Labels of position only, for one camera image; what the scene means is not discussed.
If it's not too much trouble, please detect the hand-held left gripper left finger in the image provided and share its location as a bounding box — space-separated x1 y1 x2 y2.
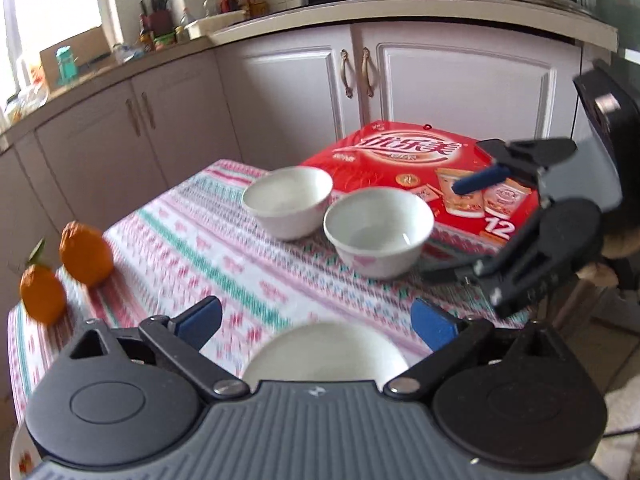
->
70 296 251 401

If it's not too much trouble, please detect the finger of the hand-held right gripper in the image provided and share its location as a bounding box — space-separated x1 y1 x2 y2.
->
451 137 579 196
420 239 552 319

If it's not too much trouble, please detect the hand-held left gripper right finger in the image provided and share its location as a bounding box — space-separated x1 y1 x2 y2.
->
384 298 576 401

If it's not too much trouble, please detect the white oval fruit-print plate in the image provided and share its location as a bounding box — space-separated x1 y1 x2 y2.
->
240 321 409 393

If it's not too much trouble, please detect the white ceramic bowl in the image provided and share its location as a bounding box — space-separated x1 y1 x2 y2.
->
242 166 334 241
323 187 435 281

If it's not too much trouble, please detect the white round fruit-print plate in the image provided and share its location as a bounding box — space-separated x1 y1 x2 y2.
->
9 422 46 480

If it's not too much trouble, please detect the red gift carton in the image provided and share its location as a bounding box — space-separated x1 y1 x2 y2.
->
299 120 543 261

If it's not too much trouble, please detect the wooden chair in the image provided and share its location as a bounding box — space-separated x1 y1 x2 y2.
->
575 230 640 301

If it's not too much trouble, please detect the white kitchen base cabinet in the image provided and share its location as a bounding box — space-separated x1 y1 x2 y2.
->
0 22 583 271

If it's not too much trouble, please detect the large bumpy orange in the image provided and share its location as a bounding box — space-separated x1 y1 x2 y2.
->
58 221 115 288

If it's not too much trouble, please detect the small orange with leaves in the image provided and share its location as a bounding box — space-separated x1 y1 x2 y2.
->
19 239 67 324

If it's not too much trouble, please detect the beige kitchen countertop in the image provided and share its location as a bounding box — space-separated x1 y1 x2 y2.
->
0 0 621 151

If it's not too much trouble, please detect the clear plastic bag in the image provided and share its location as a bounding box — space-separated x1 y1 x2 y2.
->
5 82 51 121

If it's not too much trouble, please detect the teal plastic container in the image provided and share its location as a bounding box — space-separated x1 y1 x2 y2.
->
54 46 81 83

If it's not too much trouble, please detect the large cardboard box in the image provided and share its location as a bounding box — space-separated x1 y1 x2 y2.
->
39 25 118 73

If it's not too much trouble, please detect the white rectangular basin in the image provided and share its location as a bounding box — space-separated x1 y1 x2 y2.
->
186 10 248 40

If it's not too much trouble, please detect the dark knife block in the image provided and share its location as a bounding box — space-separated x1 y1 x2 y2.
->
139 0 173 36

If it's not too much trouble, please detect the kitchen window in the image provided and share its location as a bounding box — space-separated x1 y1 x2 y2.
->
0 0 106 91

